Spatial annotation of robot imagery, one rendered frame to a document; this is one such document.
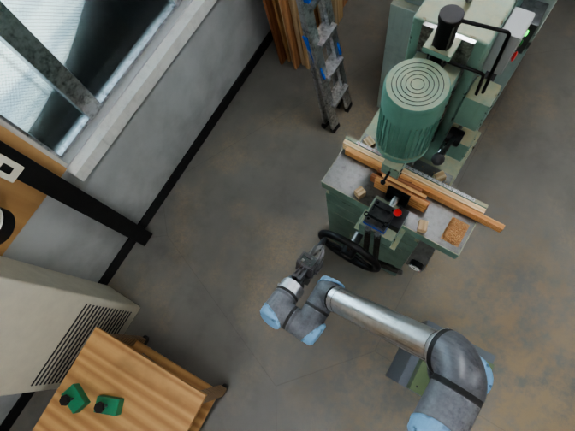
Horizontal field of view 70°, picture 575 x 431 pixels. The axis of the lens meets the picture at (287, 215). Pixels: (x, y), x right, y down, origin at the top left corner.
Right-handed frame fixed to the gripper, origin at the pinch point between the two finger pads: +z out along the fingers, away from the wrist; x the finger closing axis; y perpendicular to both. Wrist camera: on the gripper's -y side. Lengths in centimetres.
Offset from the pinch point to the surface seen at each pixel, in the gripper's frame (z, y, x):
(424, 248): 36, -15, -35
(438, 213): 32.1, 14.0, -31.6
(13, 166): -47, 16, 111
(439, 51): 26, 78, -9
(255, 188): 56, -73, 73
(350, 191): 23.4, 10.9, 2.0
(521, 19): 49, 82, -23
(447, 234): 25.6, 13.0, -38.3
